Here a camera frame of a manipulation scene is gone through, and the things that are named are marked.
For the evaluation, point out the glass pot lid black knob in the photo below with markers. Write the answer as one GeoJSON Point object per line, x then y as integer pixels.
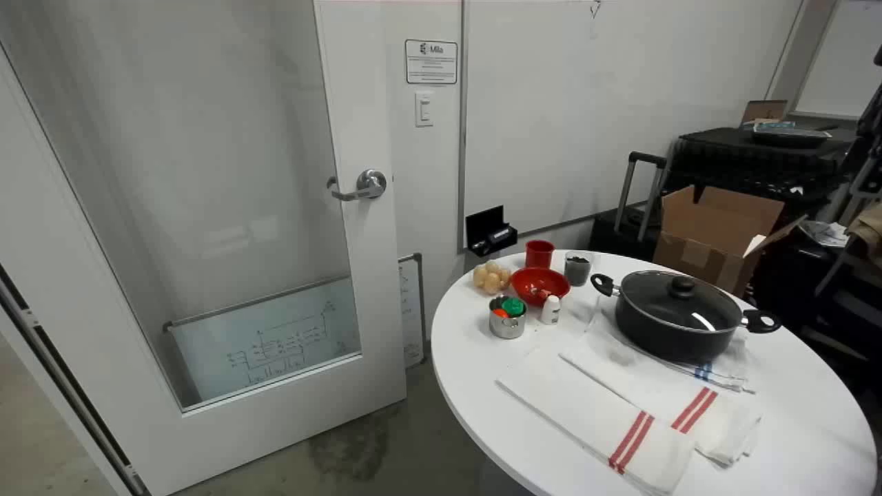
{"type": "Point", "coordinates": [678, 302]}

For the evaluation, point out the black cooking pot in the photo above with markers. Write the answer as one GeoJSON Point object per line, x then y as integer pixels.
{"type": "Point", "coordinates": [677, 343]}

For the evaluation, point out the black marker tray holder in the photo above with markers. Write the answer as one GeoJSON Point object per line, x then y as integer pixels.
{"type": "Point", "coordinates": [488, 231]}

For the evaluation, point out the beige round food item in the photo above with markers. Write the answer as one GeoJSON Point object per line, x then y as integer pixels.
{"type": "Point", "coordinates": [491, 275]}

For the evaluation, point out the steel cup with coloured items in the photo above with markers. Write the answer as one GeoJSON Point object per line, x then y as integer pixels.
{"type": "Point", "coordinates": [509, 315]}

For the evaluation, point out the red cup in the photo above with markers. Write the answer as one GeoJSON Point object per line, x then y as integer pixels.
{"type": "Point", "coordinates": [537, 252]}

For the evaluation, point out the red bowl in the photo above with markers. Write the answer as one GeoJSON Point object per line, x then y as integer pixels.
{"type": "Point", "coordinates": [533, 285]}

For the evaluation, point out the white salt shaker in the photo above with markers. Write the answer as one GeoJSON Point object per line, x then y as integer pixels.
{"type": "Point", "coordinates": [549, 308]}

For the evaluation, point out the small grey cup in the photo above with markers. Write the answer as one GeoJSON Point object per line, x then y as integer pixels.
{"type": "Point", "coordinates": [576, 268]}

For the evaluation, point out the round white table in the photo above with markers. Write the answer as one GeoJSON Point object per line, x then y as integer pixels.
{"type": "Point", "coordinates": [810, 442]}

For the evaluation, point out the open cardboard box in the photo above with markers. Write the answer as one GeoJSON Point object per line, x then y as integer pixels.
{"type": "Point", "coordinates": [721, 235]}

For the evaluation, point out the white door frosted glass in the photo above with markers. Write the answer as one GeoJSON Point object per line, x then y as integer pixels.
{"type": "Point", "coordinates": [176, 240]}

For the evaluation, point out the white towel red stripes front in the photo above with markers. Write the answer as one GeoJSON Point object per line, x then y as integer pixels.
{"type": "Point", "coordinates": [626, 439]}

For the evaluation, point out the white towel red stripes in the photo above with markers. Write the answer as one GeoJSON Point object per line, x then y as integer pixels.
{"type": "Point", "coordinates": [626, 439]}
{"type": "Point", "coordinates": [718, 417]}

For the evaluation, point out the white cloth blue stripes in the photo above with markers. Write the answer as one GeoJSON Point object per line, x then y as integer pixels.
{"type": "Point", "coordinates": [726, 373]}

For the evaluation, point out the white towel red stripes rear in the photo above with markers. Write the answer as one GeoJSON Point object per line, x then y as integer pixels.
{"type": "Point", "coordinates": [718, 417]}

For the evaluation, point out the small cardboard box on table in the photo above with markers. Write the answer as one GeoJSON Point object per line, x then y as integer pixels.
{"type": "Point", "coordinates": [763, 110]}

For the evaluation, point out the black draped table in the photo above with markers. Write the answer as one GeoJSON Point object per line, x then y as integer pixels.
{"type": "Point", "coordinates": [732, 157]}

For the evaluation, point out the silver door lever handle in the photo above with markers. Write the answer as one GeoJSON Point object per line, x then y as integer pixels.
{"type": "Point", "coordinates": [368, 186]}

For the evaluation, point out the white light switch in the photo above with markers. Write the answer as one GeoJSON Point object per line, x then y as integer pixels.
{"type": "Point", "coordinates": [423, 109]}

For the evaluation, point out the wall sign plaque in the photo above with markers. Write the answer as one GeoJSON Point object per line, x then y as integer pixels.
{"type": "Point", "coordinates": [430, 62]}

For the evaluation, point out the black suitcase with handle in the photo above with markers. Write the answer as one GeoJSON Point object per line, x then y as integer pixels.
{"type": "Point", "coordinates": [633, 228]}

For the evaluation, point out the large wall whiteboard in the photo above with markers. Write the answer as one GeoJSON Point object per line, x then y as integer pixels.
{"type": "Point", "coordinates": [561, 92]}

